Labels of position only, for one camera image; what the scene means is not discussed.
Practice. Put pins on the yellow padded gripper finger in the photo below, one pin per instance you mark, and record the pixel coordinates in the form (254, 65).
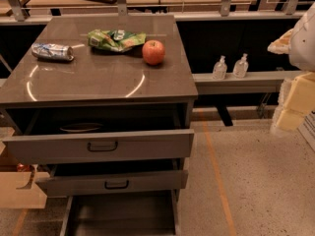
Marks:
(296, 101)
(282, 44)

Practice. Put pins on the red apple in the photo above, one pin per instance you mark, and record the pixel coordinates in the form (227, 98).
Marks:
(153, 52)

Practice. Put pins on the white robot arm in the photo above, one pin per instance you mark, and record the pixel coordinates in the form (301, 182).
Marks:
(302, 43)

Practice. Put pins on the grey bottom drawer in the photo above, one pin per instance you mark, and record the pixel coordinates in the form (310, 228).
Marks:
(127, 214)

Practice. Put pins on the grey drawer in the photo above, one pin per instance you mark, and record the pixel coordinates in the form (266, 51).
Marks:
(101, 147)
(113, 183)
(127, 214)

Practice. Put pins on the grey drawer cabinet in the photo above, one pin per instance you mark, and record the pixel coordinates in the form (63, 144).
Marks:
(118, 90)

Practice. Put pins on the plate in top drawer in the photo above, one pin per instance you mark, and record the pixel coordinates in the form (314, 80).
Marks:
(81, 127)

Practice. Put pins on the grey middle drawer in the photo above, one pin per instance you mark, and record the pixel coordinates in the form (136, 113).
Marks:
(113, 183)

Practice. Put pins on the grey top drawer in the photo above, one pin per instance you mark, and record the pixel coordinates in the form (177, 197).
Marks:
(101, 147)

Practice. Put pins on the white sign board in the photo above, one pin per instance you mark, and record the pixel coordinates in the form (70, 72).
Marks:
(307, 129)

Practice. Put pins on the right clear sanitizer bottle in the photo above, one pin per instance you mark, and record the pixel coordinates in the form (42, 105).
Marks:
(240, 67)

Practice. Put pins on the clear sanitizer bottle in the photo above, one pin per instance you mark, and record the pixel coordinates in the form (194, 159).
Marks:
(220, 69)
(240, 67)

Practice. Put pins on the left clear sanitizer bottle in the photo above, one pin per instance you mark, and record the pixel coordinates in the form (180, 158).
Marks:
(220, 69)

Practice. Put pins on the green chip bag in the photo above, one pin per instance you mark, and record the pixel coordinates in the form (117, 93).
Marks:
(118, 40)

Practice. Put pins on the crushed silver blue can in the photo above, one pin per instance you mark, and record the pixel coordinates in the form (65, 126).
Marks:
(52, 51)

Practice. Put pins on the cardboard box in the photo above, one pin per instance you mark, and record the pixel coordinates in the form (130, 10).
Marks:
(17, 186)

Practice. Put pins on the grey metal shelf rail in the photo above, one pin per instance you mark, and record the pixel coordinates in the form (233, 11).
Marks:
(253, 82)

